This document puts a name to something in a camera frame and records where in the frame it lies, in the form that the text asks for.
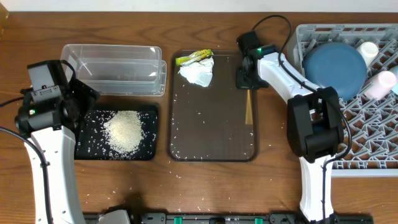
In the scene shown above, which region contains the dark brown serving tray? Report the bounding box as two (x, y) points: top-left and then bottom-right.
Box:
(167, 50), (258, 162)

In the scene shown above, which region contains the clear plastic bin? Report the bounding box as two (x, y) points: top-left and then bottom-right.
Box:
(61, 44), (167, 96)

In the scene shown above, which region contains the pink cup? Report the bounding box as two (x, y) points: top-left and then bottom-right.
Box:
(364, 71), (397, 100)

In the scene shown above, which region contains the grey dishwasher rack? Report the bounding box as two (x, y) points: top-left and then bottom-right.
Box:
(287, 24), (397, 177)

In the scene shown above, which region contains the black plastic bin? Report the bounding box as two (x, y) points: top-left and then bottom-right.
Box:
(73, 103), (160, 162)

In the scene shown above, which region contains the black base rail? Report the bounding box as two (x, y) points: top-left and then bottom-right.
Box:
(83, 207), (374, 224)

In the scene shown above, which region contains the white tissue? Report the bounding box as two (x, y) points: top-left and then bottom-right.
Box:
(178, 57), (214, 88)

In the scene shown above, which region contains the dark blue plate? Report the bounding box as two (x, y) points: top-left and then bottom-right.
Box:
(302, 42), (367, 101)

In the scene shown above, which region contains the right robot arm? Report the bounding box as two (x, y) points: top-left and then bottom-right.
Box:
(236, 30), (343, 223)

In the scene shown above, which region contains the green yellow snack wrapper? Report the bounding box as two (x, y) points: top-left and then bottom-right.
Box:
(175, 49), (213, 66)

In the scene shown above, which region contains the pile of white rice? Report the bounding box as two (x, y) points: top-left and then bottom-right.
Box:
(77, 109), (158, 160)

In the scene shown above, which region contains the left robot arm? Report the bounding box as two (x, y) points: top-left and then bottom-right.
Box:
(15, 60), (100, 223)

